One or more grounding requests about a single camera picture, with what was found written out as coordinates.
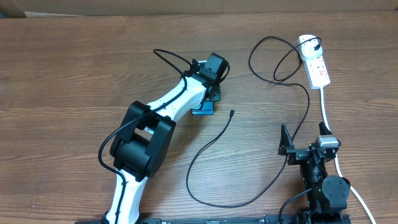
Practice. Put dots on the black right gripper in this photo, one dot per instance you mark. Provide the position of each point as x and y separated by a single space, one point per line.
296 154

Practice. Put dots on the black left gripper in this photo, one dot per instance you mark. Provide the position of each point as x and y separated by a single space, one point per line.
216 94

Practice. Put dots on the blue Samsung Galaxy smartphone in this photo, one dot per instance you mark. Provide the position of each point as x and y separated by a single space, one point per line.
207 108

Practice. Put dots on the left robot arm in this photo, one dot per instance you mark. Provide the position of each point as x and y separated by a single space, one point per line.
136 150

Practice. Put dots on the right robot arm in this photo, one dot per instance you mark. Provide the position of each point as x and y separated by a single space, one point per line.
326 194

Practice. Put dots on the white power strip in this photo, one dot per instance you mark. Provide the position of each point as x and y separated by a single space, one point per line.
317 73

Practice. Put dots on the brown cardboard backdrop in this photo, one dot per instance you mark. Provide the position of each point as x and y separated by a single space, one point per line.
24 8

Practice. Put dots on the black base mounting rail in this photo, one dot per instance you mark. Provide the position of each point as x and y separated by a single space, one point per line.
267 219

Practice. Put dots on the white wall charger plug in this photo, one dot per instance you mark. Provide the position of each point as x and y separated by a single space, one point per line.
310 47

